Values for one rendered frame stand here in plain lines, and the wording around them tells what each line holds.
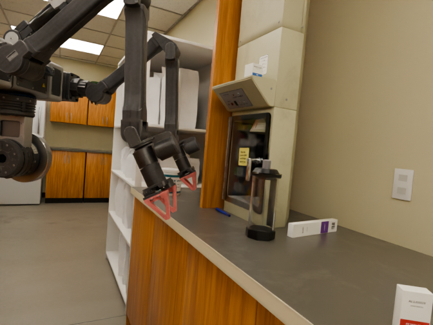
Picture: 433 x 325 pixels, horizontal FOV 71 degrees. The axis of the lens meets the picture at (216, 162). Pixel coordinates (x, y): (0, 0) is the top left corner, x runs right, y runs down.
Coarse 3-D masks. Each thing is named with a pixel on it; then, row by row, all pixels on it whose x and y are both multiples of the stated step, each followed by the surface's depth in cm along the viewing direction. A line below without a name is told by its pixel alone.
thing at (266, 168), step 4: (264, 160) 104; (268, 160) 103; (264, 164) 104; (268, 164) 103; (256, 168) 103; (260, 168) 102; (264, 168) 103; (268, 168) 103; (260, 172) 101; (264, 172) 100; (268, 172) 100; (272, 172) 101; (276, 172) 102
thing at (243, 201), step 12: (240, 120) 134; (252, 120) 126; (264, 120) 118; (240, 132) 133; (252, 132) 125; (264, 132) 118; (240, 144) 133; (252, 144) 125; (264, 144) 117; (252, 156) 124; (264, 156) 117; (228, 168) 141; (240, 168) 132; (252, 168) 124; (228, 180) 141; (240, 180) 131; (228, 192) 140; (240, 192) 131; (240, 204) 130
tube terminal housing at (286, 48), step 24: (240, 48) 139; (264, 48) 123; (288, 48) 116; (240, 72) 138; (288, 72) 117; (288, 96) 118; (288, 120) 119; (288, 144) 120; (288, 168) 121; (288, 192) 122; (240, 216) 132; (288, 216) 138
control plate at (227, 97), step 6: (234, 90) 124; (240, 90) 121; (222, 96) 135; (228, 96) 131; (234, 96) 128; (240, 96) 124; (246, 96) 120; (228, 102) 135; (240, 102) 127; (246, 102) 124
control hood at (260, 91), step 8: (240, 80) 116; (248, 80) 112; (256, 80) 110; (264, 80) 112; (272, 80) 113; (216, 88) 134; (224, 88) 129; (232, 88) 124; (248, 88) 116; (256, 88) 112; (264, 88) 112; (272, 88) 114; (248, 96) 120; (256, 96) 115; (264, 96) 112; (272, 96) 114; (224, 104) 140; (256, 104) 120; (264, 104) 116; (272, 104) 114
